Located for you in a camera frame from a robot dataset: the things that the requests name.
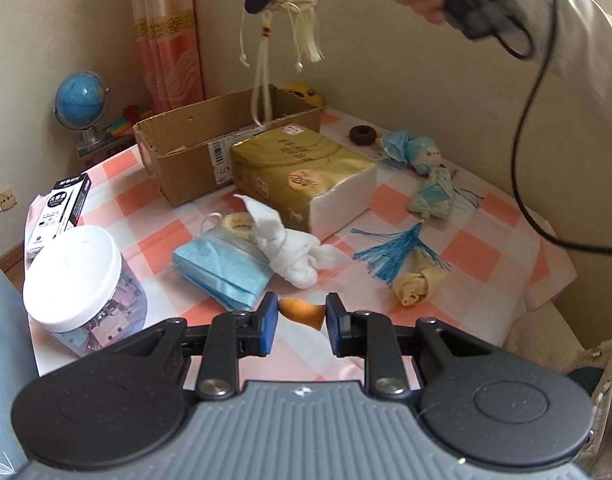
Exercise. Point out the dark brown hair scrunchie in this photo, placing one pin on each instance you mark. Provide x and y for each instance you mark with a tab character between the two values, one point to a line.
362	135

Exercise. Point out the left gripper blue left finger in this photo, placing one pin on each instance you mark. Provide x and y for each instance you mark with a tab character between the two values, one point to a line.
227	339

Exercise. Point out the blue patterned sachet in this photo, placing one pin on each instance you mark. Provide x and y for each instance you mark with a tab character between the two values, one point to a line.
436	196

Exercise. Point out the gold tissue pack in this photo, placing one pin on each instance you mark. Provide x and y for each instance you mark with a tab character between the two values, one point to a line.
316	184

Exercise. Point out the cream woven scrunchie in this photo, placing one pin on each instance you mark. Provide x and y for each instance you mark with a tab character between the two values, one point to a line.
240	224

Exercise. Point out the rainbow pop toy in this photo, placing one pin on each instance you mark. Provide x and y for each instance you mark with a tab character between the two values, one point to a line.
132	114

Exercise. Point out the wall power socket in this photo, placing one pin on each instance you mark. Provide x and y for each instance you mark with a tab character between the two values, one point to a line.
1	202

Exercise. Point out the blue embroidered pillow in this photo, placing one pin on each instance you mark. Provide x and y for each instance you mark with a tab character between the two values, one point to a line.
17	369

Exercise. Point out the cream sachet with cord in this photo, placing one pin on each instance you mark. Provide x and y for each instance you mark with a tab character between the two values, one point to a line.
303	24

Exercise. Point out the orange finger cot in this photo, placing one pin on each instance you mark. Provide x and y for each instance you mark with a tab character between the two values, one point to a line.
302	312

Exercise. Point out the blue face mask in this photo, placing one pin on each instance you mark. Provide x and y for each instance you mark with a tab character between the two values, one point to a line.
233	271

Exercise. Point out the orange checkered tablecloth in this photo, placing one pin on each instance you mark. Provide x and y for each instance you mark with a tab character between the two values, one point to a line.
498	265

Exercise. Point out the white knotted cloth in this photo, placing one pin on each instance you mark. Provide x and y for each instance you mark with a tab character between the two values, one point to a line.
296	256

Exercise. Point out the clear jar of binder clips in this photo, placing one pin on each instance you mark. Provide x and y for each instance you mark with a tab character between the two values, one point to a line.
81	290

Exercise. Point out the yellow toy car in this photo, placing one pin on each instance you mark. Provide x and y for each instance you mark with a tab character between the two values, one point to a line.
306	94

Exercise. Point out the beige sleeve forearm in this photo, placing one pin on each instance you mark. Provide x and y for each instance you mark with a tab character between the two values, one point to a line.
578	32

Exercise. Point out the cream pouch blue tassel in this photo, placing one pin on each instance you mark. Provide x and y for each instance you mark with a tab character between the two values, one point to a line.
409	267

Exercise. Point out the blue desk globe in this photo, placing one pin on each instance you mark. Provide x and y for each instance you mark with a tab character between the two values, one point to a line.
79	104

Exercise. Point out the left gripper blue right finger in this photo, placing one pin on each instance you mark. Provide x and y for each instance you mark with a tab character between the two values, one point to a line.
371	337

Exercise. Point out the blue plush doll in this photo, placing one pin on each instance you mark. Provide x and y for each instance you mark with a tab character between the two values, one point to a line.
422	153

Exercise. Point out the peach patterned curtain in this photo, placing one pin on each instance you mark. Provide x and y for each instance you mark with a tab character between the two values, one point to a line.
169	52

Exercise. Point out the cardboard box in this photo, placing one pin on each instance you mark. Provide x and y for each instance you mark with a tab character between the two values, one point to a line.
186	151

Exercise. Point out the black white pen box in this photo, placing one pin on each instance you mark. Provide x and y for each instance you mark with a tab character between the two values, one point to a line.
55	213

